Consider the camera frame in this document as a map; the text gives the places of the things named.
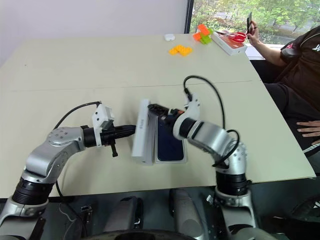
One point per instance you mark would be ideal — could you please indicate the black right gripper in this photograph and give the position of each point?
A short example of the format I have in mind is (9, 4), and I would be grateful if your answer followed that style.
(172, 116)

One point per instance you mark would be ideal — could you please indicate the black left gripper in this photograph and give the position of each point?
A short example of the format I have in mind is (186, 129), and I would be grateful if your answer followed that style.
(108, 135)

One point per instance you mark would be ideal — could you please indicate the white phone box lid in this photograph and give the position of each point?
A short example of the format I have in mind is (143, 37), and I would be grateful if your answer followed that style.
(141, 135)

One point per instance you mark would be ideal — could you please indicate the dark blue smartphone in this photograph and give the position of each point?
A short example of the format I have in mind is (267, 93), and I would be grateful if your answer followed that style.
(170, 147)

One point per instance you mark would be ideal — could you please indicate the person's black phone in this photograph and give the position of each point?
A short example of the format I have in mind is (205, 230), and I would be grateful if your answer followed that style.
(249, 21)

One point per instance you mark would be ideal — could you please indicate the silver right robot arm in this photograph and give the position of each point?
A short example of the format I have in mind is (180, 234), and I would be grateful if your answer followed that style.
(212, 135)

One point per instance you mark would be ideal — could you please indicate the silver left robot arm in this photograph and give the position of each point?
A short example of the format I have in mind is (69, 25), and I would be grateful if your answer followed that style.
(42, 160)

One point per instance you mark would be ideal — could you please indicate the person's right forearm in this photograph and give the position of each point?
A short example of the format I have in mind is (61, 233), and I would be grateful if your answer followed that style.
(270, 53)

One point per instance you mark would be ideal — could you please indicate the white box with orange print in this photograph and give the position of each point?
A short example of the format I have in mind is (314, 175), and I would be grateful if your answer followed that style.
(231, 47)

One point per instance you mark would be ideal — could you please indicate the person's right hand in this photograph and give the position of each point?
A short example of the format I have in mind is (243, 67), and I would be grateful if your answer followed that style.
(254, 37)

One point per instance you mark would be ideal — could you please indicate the person's left hand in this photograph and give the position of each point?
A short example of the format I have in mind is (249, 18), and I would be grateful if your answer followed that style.
(311, 128)

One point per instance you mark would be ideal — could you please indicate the yellow toy blocks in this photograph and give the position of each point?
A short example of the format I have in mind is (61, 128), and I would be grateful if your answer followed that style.
(181, 50)

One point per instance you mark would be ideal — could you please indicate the white earbuds case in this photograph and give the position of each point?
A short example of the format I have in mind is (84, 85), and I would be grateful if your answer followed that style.
(169, 37)

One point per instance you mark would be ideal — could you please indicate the dark rounded grey shape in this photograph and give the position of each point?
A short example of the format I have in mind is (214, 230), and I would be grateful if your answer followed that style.
(186, 215)
(125, 217)

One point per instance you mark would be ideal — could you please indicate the orange and green toy blocks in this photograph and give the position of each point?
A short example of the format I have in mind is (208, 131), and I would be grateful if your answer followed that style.
(204, 35)

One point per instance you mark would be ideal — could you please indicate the small metal clasp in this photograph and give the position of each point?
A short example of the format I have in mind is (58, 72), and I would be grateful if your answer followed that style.
(210, 199)

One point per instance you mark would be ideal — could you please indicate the red scissors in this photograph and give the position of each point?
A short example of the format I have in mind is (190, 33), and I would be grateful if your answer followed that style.
(237, 37)

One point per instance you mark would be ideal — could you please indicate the person in black shirt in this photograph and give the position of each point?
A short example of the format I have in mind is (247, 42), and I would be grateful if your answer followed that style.
(305, 75)

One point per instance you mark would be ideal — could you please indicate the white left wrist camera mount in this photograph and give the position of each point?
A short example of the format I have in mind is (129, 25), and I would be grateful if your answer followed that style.
(100, 115)

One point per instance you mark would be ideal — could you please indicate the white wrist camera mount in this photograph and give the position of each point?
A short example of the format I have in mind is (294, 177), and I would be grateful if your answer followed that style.
(193, 110)
(100, 115)

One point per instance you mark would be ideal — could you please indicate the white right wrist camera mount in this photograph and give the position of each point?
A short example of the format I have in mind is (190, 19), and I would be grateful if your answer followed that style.
(193, 110)

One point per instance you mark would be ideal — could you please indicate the small metal bracket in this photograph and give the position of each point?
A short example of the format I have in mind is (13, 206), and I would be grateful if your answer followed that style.
(86, 210)

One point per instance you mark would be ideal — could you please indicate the black window frame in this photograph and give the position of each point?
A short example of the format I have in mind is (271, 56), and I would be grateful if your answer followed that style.
(189, 16)

